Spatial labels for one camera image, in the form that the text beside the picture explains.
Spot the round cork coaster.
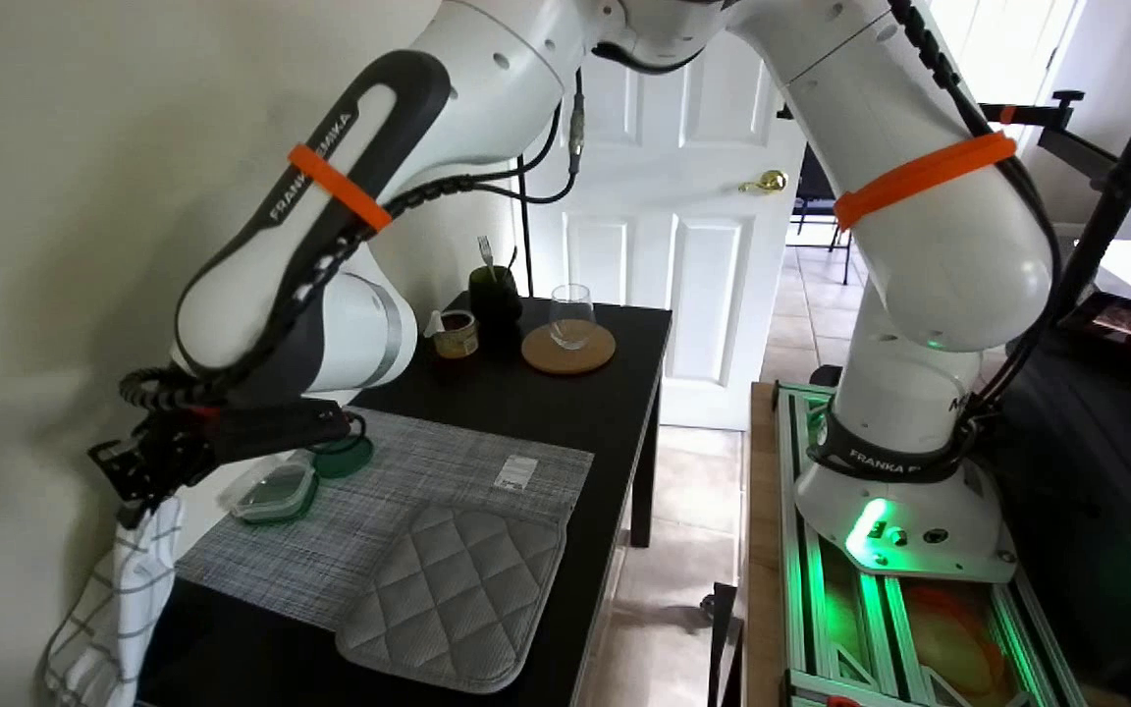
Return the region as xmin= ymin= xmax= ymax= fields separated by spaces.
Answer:
xmin=519 ymin=318 xmax=620 ymax=380

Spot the brass door knob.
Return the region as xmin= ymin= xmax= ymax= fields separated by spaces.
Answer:
xmin=738 ymin=166 xmax=793 ymax=202

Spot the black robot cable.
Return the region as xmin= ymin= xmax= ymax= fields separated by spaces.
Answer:
xmin=385 ymin=61 xmax=589 ymax=220

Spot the white checked towel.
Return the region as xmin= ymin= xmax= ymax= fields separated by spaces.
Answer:
xmin=36 ymin=483 xmax=192 ymax=707

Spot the orange strap on forearm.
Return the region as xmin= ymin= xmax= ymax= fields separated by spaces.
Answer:
xmin=281 ymin=141 xmax=395 ymax=234

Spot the small brown cup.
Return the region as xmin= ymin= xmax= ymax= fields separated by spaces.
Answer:
xmin=425 ymin=306 xmax=481 ymax=368

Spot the wooden robot platform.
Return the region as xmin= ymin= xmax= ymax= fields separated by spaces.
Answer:
xmin=738 ymin=377 xmax=793 ymax=707

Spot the black side table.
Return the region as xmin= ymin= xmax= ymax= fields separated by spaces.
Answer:
xmin=131 ymin=300 xmax=675 ymax=707

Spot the grey plaid placemat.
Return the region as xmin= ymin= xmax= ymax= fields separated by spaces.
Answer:
xmin=174 ymin=403 xmax=595 ymax=637

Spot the white panel door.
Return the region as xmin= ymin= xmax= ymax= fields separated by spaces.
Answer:
xmin=512 ymin=56 xmax=815 ymax=431

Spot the clear drinking glass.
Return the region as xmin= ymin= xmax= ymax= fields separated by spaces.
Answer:
xmin=542 ymin=284 xmax=601 ymax=355

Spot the grey quilted pot holder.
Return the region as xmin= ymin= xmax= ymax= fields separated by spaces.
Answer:
xmin=330 ymin=501 xmax=574 ymax=699

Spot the aluminium profile base frame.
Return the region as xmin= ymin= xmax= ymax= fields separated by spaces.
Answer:
xmin=775 ymin=380 xmax=1097 ymax=707

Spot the dark folding chair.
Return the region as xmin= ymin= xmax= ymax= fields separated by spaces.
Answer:
xmin=789 ymin=141 xmax=858 ymax=287

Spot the black cabinet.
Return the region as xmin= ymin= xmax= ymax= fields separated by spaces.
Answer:
xmin=980 ymin=289 xmax=1131 ymax=707

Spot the black mug with utensils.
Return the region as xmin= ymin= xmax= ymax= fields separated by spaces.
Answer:
xmin=463 ymin=234 xmax=529 ymax=357

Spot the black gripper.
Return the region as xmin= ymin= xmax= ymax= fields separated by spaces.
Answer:
xmin=86 ymin=412 xmax=230 ymax=534

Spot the orange strap on upper arm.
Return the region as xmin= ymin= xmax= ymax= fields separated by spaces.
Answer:
xmin=831 ymin=131 xmax=1022 ymax=234

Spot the black tripod stand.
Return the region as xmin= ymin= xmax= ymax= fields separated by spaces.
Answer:
xmin=979 ymin=17 xmax=1131 ymax=321

